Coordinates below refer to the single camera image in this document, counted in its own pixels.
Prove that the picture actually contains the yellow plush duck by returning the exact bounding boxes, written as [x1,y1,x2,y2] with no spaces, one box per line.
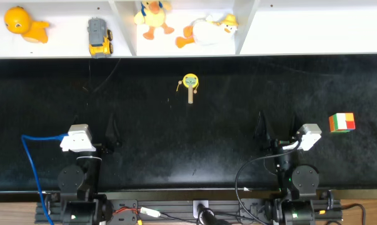
[133,0,176,41]

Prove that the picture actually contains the yellow rubber duck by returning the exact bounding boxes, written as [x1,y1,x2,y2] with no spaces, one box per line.
[4,6,51,44]

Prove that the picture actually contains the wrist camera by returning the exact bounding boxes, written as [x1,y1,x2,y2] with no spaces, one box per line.
[59,123,97,153]
[289,123,323,152]

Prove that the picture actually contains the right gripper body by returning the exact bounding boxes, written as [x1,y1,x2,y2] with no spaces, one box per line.
[263,138,298,153]

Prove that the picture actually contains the grey and yellow toy truck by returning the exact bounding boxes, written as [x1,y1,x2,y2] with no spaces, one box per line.
[87,17,114,59]

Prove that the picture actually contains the black cable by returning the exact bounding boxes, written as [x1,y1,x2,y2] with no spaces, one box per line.
[234,141,301,225]

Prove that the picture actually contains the white shelf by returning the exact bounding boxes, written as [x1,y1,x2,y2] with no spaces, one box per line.
[0,0,377,59]

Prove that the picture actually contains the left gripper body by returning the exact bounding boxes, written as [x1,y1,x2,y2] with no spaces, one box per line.
[93,142,118,155]

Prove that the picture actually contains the white plush duck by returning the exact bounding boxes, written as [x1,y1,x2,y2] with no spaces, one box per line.
[175,13,239,49]

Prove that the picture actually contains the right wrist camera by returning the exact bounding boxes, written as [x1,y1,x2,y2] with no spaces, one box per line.
[289,123,323,152]

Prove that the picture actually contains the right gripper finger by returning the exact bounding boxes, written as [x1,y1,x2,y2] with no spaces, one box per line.
[253,110,272,148]
[289,115,303,139]

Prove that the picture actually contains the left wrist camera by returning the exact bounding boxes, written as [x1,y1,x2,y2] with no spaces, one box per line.
[59,123,97,153]

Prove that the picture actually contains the blue cable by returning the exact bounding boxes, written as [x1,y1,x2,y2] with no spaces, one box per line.
[21,133,69,225]

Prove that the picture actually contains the yellow rattle drum toy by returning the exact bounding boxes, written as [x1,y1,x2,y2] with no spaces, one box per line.
[176,73,200,104]

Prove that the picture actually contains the many-coloured puzzle cube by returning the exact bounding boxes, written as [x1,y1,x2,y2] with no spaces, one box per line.
[328,112,356,134]

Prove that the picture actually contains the mounting rail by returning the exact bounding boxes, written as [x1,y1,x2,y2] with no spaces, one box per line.
[34,190,367,225]

